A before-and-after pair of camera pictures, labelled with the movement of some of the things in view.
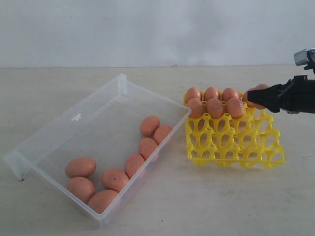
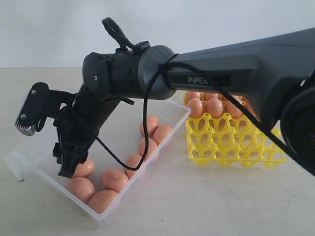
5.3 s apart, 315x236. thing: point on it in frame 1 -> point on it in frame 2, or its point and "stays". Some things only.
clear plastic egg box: (88, 160) stays
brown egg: (197, 107) stays
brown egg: (236, 108) stays
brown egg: (264, 86) -> (249, 107)
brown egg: (215, 107) stays
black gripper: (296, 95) -> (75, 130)
